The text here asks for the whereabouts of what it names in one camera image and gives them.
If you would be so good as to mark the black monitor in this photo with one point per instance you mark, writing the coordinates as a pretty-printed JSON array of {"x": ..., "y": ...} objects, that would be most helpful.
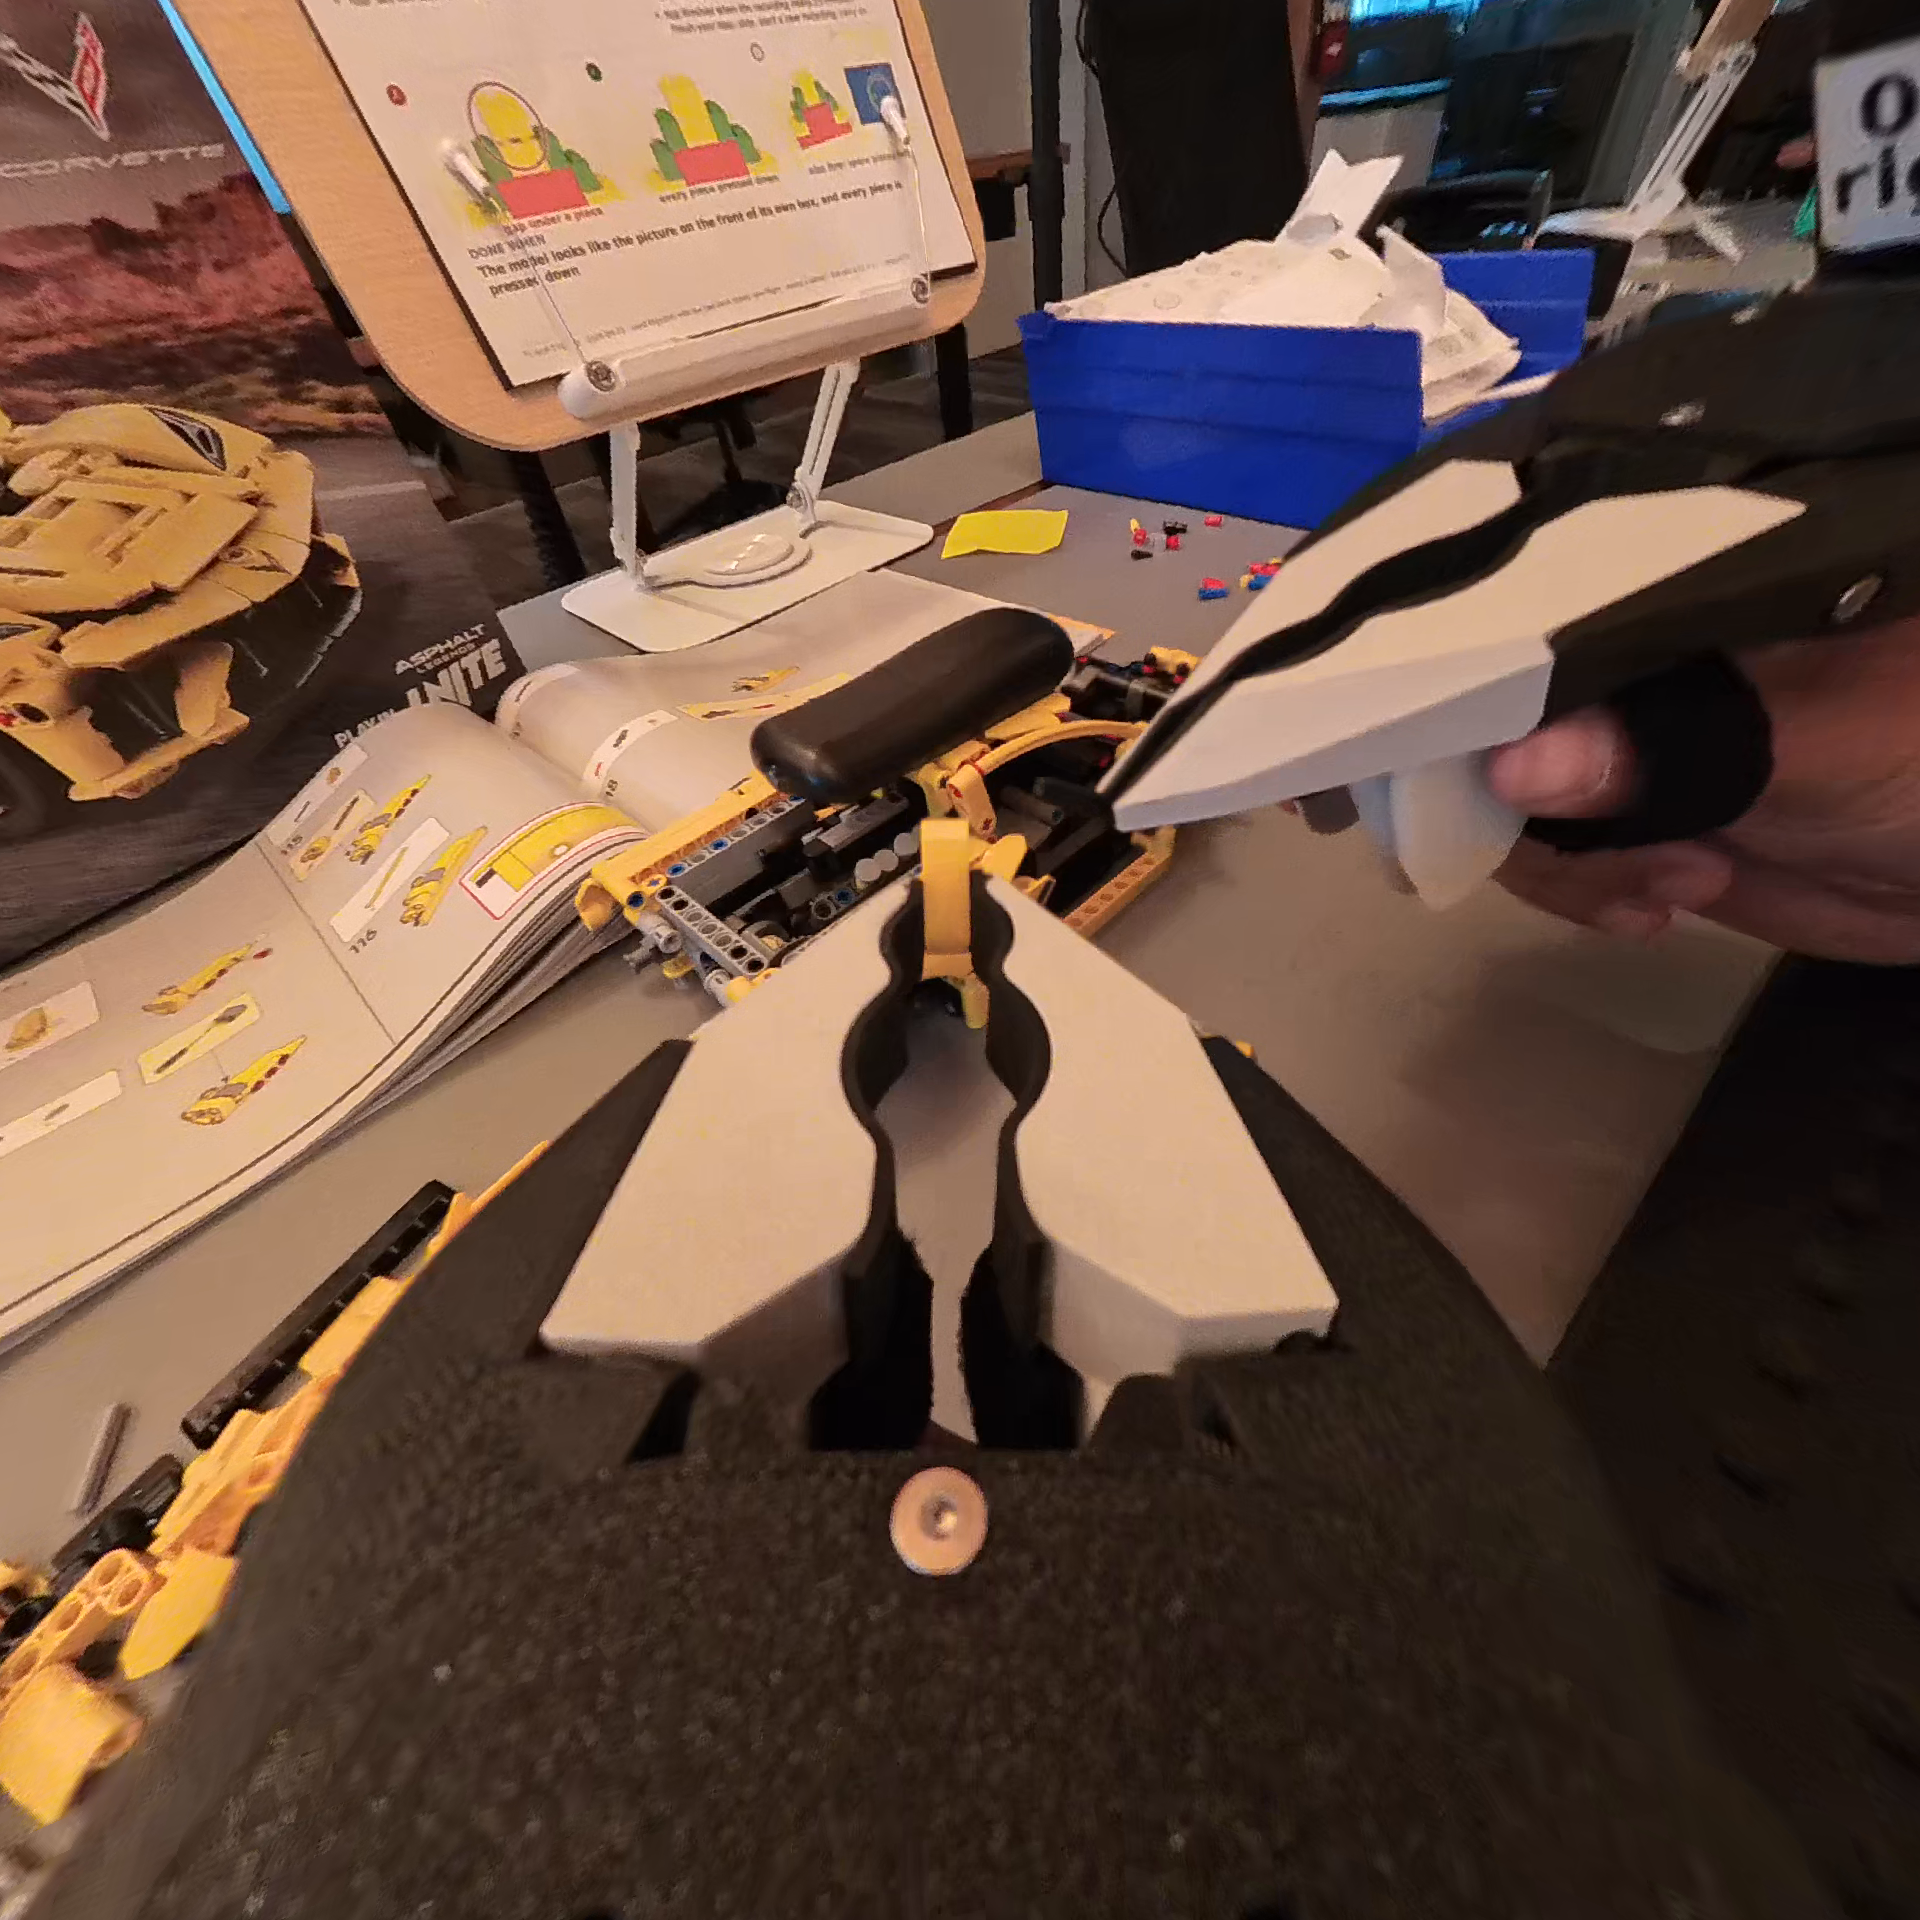
[{"x": 1200, "y": 134}]

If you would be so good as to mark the yellow paper scrap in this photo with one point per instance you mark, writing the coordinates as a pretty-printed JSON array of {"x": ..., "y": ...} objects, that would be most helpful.
[{"x": 1004, "y": 531}]

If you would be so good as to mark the blue plastic bin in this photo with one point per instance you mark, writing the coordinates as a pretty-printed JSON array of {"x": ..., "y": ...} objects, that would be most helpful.
[{"x": 1200, "y": 420}]

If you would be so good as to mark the yellow brick toy car model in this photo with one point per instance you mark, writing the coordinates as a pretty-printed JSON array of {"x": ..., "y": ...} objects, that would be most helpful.
[{"x": 721, "y": 884}]

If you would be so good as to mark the small yellow curved panel brick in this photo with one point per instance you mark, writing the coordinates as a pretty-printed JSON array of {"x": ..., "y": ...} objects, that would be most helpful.
[{"x": 944, "y": 902}]

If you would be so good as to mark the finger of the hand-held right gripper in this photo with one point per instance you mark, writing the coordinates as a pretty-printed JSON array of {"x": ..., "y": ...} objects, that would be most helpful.
[
  {"x": 1428, "y": 674},
  {"x": 1395, "y": 522}
]

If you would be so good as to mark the black toy car box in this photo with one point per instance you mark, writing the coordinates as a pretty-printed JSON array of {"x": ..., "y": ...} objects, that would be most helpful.
[{"x": 148, "y": 522}]

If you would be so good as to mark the wooden board with printed sheet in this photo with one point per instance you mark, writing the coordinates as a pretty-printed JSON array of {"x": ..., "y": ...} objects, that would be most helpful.
[{"x": 677, "y": 224}]

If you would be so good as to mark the grey desk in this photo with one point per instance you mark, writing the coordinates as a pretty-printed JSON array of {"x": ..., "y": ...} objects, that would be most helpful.
[{"x": 1428, "y": 1051}]

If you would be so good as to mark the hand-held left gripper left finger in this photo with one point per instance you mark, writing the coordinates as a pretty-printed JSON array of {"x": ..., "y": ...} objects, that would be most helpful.
[{"x": 721, "y": 1200}]

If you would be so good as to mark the long black beam brick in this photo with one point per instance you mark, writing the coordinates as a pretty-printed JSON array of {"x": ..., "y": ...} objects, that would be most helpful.
[{"x": 315, "y": 1317}]

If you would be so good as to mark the pile of small coloured pins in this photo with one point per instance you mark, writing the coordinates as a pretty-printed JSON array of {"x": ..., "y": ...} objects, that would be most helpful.
[{"x": 1200, "y": 563}]

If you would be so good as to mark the black foam capsule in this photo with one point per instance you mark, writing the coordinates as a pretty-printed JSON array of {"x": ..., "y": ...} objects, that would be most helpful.
[{"x": 901, "y": 704}]

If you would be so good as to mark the building instruction booklet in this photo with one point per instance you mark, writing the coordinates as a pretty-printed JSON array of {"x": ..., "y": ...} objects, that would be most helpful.
[{"x": 225, "y": 1051}]

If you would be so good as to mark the dark grey axle rod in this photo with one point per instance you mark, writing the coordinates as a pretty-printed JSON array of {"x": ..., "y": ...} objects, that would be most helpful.
[{"x": 100, "y": 1453}]

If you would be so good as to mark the person's right hand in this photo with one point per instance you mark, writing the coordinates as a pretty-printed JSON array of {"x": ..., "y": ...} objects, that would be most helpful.
[{"x": 1845, "y": 812}]

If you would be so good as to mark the pile of yellow bricks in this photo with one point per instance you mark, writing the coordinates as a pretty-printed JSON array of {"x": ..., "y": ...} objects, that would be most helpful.
[{"x": 194, "y": 1516}]

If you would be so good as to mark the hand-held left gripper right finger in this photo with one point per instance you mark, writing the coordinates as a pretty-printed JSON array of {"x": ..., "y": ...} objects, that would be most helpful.
[{"x": 1185, "y": 1182}]

